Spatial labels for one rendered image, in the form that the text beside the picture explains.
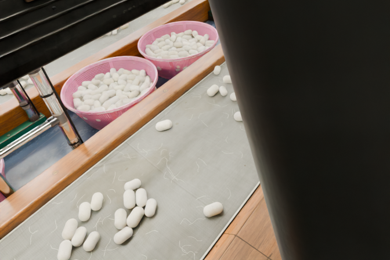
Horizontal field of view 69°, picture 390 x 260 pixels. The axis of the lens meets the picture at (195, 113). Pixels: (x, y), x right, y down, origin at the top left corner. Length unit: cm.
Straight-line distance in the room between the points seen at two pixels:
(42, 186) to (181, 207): 27
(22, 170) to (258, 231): 58
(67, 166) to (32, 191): 7
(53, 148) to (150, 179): 34
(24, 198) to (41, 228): 7
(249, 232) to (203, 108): 33
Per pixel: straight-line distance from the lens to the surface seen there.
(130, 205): 54
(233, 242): 47
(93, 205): 56
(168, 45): 99
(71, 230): 55
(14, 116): 90
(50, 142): 86
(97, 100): 81
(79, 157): 64
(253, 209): 50
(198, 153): 60
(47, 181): 63
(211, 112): 69
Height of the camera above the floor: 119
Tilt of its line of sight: 41 degrees down
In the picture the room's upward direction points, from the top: 8 degrees counter-clockwise
